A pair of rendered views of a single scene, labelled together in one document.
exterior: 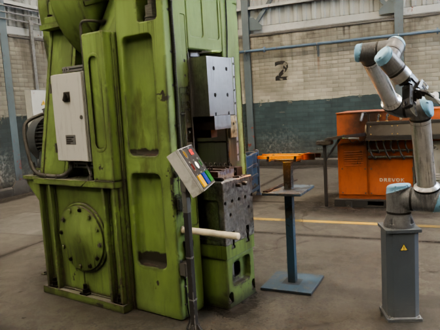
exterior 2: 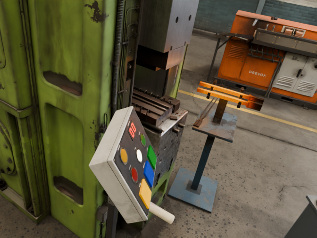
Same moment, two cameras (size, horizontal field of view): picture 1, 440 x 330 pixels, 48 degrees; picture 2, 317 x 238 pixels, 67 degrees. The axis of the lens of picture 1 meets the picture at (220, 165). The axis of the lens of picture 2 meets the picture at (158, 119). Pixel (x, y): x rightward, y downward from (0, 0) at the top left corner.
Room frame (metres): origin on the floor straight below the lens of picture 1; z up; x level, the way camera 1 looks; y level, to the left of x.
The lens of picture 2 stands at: (2.21, 0.22, 1.68)
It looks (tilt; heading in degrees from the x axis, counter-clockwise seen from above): 31 degrees down; 349
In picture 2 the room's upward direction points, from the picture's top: 11 degrees clockwise
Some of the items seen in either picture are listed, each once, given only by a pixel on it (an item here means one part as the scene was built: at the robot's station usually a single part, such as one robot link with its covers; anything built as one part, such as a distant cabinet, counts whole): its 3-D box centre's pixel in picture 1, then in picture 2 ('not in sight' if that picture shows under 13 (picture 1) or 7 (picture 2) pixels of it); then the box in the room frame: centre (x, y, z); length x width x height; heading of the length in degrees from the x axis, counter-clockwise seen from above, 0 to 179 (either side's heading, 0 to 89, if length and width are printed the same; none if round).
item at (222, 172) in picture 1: (201, 172); (135, 103); (3.54, 0.13, 0.96); 0.42 x 0.20 x 0.09; 55
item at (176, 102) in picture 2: (232, 170); (169, 103); (3.60, -0.09, 0.95); 0.12 x 0.08 x 0.06; 55
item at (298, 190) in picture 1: (289, 190); (216, 122); (3.74, -0.52, 0.75); 0.40 x 0.30 x 0.02; 154
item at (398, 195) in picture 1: (399, 197); not in sight; (3.06, -1.13, 0.79); 0.17 x 0.15 x 0.18; 55
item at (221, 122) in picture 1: (199, 122); (142, 46); (3.54, 0.13, 1.32); 0.42 x 0.20 x 0.10; 55
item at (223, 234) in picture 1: (210, 232); (137, 199); (3.09, 0.09, 0.62); 0.44 x 0.05 x 0.05; 55
